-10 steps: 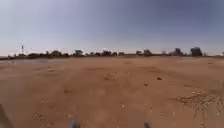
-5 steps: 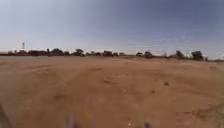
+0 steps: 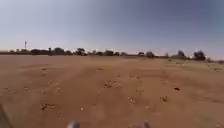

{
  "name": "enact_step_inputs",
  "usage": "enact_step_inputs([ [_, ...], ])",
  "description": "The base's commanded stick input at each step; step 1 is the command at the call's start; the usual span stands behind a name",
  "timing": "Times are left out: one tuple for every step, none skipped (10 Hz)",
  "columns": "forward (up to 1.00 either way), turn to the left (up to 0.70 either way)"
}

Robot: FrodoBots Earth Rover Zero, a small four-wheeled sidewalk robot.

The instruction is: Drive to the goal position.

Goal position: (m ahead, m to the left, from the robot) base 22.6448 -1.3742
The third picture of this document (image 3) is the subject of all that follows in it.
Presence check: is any row of trees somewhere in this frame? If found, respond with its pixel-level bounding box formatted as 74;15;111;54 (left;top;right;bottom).
0;47;224;64

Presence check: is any red-brown dirt ground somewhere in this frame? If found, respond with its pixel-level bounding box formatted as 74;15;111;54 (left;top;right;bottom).
0;54;224;128

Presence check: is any robot's own part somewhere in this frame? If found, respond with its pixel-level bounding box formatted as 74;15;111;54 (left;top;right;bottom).
67;120;81;128
139;121;152;128

